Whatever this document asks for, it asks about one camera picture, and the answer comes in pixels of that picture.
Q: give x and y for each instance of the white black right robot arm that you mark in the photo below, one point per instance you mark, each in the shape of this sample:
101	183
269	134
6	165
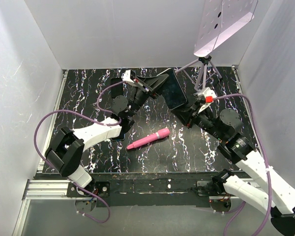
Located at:
274	196

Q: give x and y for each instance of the lilac perforated board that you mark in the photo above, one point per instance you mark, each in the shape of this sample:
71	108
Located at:
220	20

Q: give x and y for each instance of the aluminium frame rail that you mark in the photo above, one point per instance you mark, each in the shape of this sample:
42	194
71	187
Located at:
46	190

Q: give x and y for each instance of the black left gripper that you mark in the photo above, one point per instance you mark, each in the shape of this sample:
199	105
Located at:
153	84

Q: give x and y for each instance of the pink cylindrical tool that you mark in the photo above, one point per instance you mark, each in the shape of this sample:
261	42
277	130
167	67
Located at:
163	133

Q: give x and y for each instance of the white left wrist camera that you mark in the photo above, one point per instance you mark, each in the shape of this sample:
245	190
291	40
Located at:
129	76

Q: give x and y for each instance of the lilac tripod stand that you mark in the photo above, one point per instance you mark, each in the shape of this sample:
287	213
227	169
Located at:
201	80

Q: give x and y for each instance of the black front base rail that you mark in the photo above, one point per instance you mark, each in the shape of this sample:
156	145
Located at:
157	189

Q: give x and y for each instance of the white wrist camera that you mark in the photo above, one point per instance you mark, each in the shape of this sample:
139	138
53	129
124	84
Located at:
206	95
129	76

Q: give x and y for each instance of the blue smartphone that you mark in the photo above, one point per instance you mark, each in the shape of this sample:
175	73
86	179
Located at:
120	137

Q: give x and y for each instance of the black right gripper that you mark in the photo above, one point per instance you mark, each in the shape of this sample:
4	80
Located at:
198	107

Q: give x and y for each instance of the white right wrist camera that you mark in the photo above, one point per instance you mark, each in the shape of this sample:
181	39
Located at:
206	95

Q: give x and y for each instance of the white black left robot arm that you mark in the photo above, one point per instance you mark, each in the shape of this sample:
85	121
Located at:
129	94

